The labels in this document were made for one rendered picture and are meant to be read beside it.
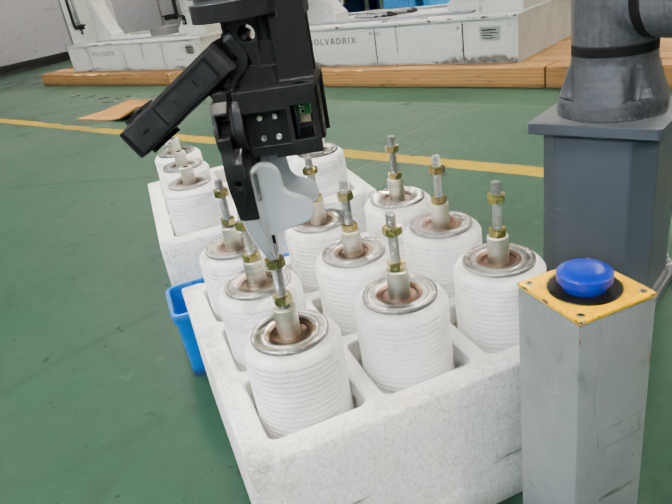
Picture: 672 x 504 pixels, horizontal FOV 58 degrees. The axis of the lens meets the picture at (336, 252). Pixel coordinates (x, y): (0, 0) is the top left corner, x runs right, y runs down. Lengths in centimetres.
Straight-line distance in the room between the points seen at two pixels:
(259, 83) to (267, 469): 33
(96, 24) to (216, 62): 461
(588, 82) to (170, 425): 77
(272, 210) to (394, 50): 243
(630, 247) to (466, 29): 182
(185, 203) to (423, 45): 192
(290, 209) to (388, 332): 16
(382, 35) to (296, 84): 247
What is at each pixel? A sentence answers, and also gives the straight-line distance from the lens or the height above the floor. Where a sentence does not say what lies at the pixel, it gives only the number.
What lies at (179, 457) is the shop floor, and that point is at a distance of 88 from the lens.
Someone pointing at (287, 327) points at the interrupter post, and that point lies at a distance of 57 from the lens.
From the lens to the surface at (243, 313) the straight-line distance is 65.
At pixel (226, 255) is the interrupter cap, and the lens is 77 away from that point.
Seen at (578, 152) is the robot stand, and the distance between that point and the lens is 96.
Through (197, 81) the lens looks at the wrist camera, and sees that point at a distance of 48.
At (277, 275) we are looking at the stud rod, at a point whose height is 32.
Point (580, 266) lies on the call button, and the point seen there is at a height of 33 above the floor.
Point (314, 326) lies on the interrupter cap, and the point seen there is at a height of 25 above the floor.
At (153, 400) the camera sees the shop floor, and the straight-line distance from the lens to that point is 100.
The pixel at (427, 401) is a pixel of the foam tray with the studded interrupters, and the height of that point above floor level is 18.
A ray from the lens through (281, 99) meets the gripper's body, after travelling 46.
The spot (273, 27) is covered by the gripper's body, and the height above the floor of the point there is 52.
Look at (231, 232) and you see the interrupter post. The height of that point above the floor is 28.
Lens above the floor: 56
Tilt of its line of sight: 26 degrees down
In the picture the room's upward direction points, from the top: 10 degrees counter-clockwise
